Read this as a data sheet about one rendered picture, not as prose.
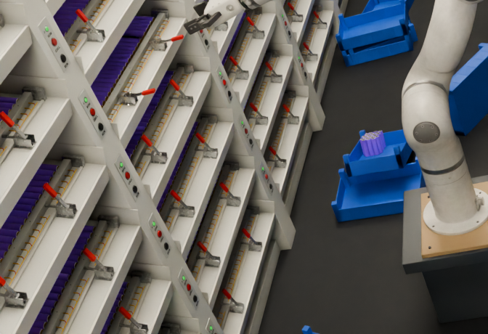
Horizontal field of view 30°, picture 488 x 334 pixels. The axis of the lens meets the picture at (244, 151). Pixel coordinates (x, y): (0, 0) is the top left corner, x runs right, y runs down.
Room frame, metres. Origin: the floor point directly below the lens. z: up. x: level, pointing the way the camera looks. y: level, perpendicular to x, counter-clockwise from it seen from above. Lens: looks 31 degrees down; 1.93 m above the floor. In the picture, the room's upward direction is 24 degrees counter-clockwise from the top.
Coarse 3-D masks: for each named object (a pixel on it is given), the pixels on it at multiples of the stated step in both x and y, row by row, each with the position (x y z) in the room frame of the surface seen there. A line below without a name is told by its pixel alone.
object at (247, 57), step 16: (256, 16) 3.13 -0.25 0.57; (272, 16) 3.11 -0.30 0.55; (240, 32) 2.99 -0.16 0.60; (256, 32) 2.98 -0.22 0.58; (272, 32) 3.07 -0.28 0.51; (240, 48) 2.92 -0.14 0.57; (256, 48) 2.91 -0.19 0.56; (224, 64) 2.81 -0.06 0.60; (240, 64) 2.81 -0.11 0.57; (256, 64) 2.81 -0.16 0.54; (240, 80) 2.72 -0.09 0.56; (240, 96) 2.63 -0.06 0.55
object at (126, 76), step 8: (160, 16) 2.48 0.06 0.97; (152, 24) 2.45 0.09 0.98; (160, 24) 2.46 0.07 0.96; (152, 32) 2.40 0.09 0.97; (144, 40) 2.37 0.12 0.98; (144, 48) 2.32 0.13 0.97; (136, 56) 2.29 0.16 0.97; (136, 64) 2.26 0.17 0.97; (128, 72) 2.22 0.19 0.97; (120, 80) 2.18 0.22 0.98; (128, 80) 2.20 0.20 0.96; (120, 88) 2.15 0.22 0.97; (112, 96) 2.12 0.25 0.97; (112, 104) 2.08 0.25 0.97
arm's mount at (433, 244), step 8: (480, 184) 2.03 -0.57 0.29; (424, 200) 2.07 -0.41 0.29; (424, 208) 2.03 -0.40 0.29; (424, 224) 1.97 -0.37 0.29; (424, 232) 1.94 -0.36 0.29; (432, 232) 1.93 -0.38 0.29; (472, 232) 1.86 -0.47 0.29; (480, 232) 1.85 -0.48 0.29; (424, 240) 1.91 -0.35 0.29; (432, 240) 1.90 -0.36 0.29; (440, 240) 1.88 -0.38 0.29; (448, 240) 1.87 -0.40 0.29; (456, 240) 1.86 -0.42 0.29; (464, 240) 1.84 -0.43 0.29; (472, 240) 1.83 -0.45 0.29; (480, 240) 1.82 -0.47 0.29; (424, 248) 1.88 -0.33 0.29; (432, 248) 1.87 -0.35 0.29; (440, 248) 1.85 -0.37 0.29; (448, 248) 1.84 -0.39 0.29; (456, 248) 1.83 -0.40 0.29; (464, 248) 1.82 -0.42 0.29; (472, 248) 1.81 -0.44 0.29; (480, 248) 1.80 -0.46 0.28; (424, 256) 1.86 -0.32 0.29; (432, 256) 1.85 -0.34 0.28
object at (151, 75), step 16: (144, 16) 2.55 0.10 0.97; (176, 16) 2.51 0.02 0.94; (160, 32) 2.44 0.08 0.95; (176, 32) 2.42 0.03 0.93; (176, 48) 2.40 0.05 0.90; (144, 64) 2.28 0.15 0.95; (160, 64) 2.27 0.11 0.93; (144, 80) 2.20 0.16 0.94; (160, 80) 2.26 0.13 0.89; (144, 96) 2.13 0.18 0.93; (128, 112) 2.07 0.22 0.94; (144, 112) 2.12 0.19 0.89; (128, 128) 2.02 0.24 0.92
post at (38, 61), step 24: (0, 0) 1.89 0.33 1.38; (24, 0) 1.90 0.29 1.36; (48, 48) 1.89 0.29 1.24; (24, 72) 1.91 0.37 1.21; (48, 72) 1.88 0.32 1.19; (72, 72) 1.93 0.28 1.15; (72, 96) 1.89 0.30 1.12; (72, 120) 1.89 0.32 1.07; (96, 144) 1.88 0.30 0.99; (120, 144) 1.95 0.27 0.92; (120, 192) 1.88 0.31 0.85; (144, 192) 1.95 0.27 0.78; (144, 216) 1.90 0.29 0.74; (144, 240) 1.88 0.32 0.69; (168, 240) 1.94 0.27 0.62; (168, 264) 1.89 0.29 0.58; (168, 312) 1.90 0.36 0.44; (192, 312) 1.89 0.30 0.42
